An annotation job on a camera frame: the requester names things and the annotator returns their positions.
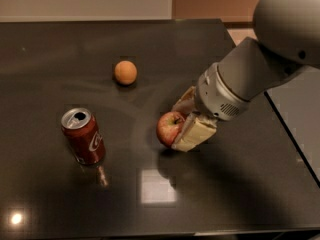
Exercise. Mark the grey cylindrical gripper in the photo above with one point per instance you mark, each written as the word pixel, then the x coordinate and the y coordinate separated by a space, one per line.
pixel 216 95

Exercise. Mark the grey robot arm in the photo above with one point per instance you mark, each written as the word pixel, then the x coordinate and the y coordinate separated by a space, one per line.
pixel 287 38

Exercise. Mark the grey side table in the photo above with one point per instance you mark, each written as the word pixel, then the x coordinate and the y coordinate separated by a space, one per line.
pixel 298 105

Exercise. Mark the orange fruit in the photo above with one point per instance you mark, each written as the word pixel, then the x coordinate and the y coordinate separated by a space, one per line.
pixel 125 73

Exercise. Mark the red apple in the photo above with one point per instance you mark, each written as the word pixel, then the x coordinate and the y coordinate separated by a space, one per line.
pixel 169 126

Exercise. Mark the red cola can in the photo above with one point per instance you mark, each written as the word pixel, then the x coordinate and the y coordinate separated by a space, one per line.
pixel 81 129

